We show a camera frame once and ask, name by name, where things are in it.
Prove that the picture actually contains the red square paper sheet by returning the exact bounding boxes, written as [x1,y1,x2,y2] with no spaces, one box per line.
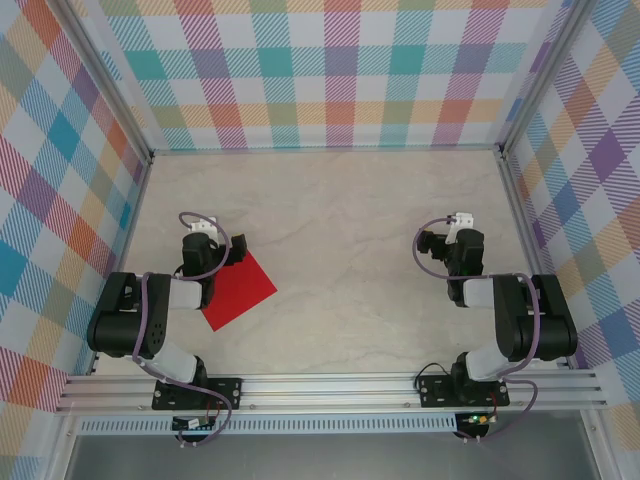
[201,251,279,332]

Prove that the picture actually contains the small black circuit board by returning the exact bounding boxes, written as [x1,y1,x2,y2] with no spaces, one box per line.
[172,416,217,432]

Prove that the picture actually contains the grey metal panel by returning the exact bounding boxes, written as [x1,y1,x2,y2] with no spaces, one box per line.
[64,433,601,480]

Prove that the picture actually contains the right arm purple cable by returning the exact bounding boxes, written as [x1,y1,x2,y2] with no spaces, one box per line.
[412,215,544,445]

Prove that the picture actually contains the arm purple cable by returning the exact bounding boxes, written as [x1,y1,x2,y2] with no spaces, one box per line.
[130,212,234,448]
[412,215,544,445]

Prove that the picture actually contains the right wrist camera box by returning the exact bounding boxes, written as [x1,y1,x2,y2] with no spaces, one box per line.
[446,213,475,245]

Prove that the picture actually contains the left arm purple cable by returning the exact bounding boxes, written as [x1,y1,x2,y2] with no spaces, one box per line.
[130,212,234,448]

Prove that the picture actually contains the aluminium side rail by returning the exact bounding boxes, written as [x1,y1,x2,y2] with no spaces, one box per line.
[499,152,571,371]
[88,154,154,376]

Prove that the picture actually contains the aluminium back rail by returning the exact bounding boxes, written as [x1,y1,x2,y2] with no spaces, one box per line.
[149,144,504,154]

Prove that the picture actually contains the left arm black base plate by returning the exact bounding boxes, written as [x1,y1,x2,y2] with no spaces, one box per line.
[152,377,244,411]

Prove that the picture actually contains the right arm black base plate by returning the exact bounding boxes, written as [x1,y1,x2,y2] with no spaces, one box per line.
[417,374,510,409]

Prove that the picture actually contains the aluminium mounting rail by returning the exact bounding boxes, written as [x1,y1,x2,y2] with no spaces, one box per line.
[55,374,609,414]

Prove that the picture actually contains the slotted grey cable duct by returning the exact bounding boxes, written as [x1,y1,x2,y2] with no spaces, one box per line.
[77,418,459,435]

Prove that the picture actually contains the aluminium frame post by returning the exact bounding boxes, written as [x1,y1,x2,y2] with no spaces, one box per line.
[49,0,155,166]
[499,0,592,156]

